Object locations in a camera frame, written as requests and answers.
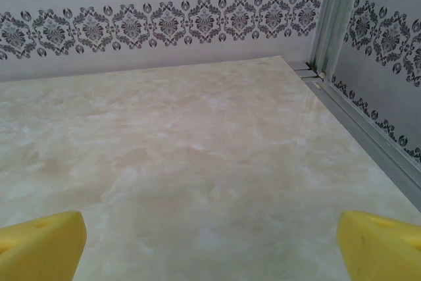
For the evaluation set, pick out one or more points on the aluminium side rail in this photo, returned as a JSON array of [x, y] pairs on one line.
[[361, 129]]

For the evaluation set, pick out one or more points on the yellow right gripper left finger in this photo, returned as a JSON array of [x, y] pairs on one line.
[[42, 248]]

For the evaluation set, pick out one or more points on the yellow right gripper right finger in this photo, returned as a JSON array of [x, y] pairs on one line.
[[381, 251]]

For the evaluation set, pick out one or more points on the aluminium frame post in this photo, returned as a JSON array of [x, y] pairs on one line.
[[335, 14]]

